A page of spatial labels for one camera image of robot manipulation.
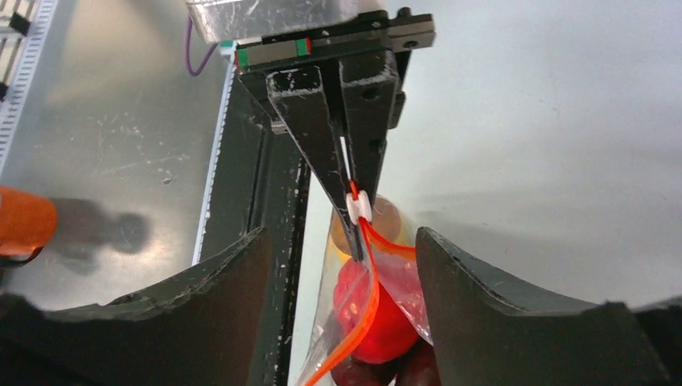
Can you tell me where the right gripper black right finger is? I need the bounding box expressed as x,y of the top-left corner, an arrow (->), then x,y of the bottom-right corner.
416,228 -> 681,385

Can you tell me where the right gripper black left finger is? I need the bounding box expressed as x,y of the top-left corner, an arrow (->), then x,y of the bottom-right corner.
1,228 -> 271,385

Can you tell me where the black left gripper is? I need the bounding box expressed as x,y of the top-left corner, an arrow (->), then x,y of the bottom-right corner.
187,1 -> 436,261

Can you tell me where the dark purple toy plum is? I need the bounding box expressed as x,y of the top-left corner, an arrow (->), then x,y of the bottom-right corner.
395,340 -> 442,386

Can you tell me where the red toy wax apple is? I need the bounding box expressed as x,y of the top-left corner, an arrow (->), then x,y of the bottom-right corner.
333,259 -> 420,364

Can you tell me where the clear zip bag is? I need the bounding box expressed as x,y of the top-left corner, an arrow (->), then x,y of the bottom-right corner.
294,186 -> 433,385

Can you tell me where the brown toy kiwi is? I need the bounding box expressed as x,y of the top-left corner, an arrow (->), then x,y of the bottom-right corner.
328,195 -> 413,263

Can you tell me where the dark maroon toy fig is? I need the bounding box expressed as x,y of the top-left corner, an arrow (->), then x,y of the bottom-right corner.
331,357 -> 398,386

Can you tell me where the orange cylindrical object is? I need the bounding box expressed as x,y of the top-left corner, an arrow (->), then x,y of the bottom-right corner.
1,186 -> 58,269

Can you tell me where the grey slotted cable duct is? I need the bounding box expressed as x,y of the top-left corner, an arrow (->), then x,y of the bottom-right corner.
1,0 -> 58,168

